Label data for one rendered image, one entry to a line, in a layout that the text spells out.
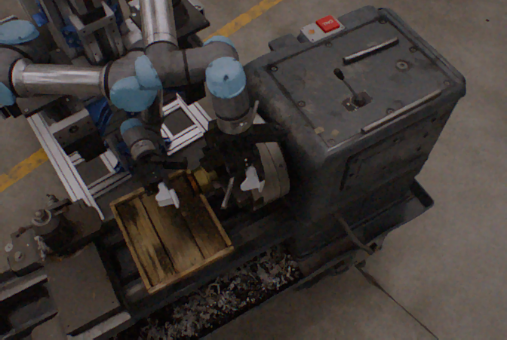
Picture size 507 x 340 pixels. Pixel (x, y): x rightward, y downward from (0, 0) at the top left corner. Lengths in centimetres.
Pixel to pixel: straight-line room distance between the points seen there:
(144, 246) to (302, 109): 69
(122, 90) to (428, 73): 91
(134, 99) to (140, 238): 53
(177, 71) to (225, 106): 14
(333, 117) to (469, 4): 268
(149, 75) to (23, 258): 91
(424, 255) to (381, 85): 134
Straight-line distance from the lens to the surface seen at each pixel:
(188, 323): 184
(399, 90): 149
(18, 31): 160
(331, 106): 141
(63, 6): 179
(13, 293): 174
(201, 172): 144
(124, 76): 131
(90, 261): 156
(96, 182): 258
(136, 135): 157
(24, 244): 175
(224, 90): 92
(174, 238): 162
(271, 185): 139
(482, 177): 297
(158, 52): 103
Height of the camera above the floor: 235
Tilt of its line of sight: 57 degrees down
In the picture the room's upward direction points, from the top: 2 degrees counter-clockwise
